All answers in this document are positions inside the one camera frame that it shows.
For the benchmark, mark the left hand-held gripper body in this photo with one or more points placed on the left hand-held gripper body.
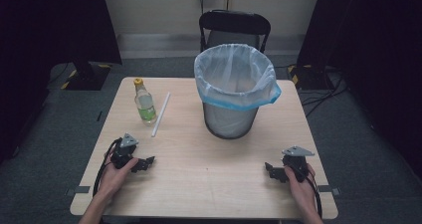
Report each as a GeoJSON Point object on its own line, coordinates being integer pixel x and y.
{"type": "Point", "coordinates": [123, 152]}

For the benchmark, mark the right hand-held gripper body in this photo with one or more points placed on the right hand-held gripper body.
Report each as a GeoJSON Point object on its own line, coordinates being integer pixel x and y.
{"type": "Point", "coordinates": [297, 162]}

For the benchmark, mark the person's right hand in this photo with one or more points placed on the person's right hand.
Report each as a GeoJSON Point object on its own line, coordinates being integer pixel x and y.
{"type": "Point", "coordinates": [302, 192]}

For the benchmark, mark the person's left hand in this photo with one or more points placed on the person's left hand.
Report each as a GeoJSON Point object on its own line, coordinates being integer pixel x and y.
{"type": "Point", "coordinates": [114, 179]}

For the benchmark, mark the grey tape strip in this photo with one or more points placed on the grey tape strip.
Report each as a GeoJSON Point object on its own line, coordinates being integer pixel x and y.
{"type": "Point", "coordinates": [328, 190]}
{"type": "Point", "coordinates": [79, 190]}

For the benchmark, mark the white straw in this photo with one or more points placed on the white straw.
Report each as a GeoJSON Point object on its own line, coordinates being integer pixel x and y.
{"type": "Point", "coordinates": [161, 114]}

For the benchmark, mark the clear bottle with yellow cap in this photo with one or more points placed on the clear bottle with yellow cap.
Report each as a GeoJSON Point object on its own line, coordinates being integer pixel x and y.
{"type": "Point", "coordinates": [145, 104]}

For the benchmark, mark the metal mesh trash can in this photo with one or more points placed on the metal mesh trash can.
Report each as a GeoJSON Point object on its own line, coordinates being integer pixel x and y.
{"type": "Point", "coordinates": [229, 122]}

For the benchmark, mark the black stand base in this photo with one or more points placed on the black stand base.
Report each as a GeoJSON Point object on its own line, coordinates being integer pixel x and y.
{"type": "Point", "coordinates": [88, 78]}
{"type": "Point", "coordinates": [308, 78]}

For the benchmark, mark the pale blue trash bag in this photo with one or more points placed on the pale blue trash bag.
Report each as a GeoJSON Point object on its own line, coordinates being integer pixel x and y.
{"type": "Point", "coordinates": [212, 84]}

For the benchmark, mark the dark curtain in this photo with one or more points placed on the dark curtain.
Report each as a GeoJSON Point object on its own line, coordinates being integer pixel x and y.
{"type": "Point", "coordinates": [371, 35]}
{"type": "Point", "coordinates": [49, 25]}

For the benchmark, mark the black folding chair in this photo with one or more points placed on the black folding chair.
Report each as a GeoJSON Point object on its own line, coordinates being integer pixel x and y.
{"type": "Point", "coordinates": [234, 21]}

